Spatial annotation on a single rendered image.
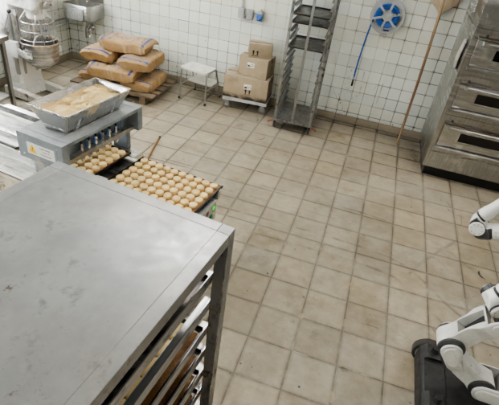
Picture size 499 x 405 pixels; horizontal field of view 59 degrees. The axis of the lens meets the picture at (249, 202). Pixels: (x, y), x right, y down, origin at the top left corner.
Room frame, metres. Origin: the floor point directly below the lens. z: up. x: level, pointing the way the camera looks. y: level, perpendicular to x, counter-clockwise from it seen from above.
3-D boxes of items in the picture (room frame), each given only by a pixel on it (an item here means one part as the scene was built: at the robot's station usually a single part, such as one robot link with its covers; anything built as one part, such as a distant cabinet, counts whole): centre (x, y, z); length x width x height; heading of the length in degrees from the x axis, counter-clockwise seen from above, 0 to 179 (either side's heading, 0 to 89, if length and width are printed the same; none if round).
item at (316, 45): (5.49, -0.44, 1.05); 0.60 x 0.40 x 0.01; 170
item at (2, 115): (2.60, 1.13, 0.87); 2.01 x 0.03 x 0.07; 70
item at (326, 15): (5.49, -0.44, 1.41); 0.60 x 0.40 x 0.01; 170
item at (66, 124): (2.42, 1.07, 1.25); 0.56 x 0.29 x 0.14; 160
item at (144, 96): (5.86, 1.96, 0.06); 1.20 x 0.80 x 0.11; 80
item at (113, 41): (5.87, 1.90, 0.62); 0.72 x 0.42 x 0.17; 84
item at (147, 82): (5.82, 1.66, 0.19); 0.72 x 0.42 x 0.15; 172
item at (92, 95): (2.42, 1.07, 1.28); 0.54 x 0.27 x 0.06; 160
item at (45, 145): (2.42, 1.07, 1.01); 0.72 x 0.33 x 0.34; 160
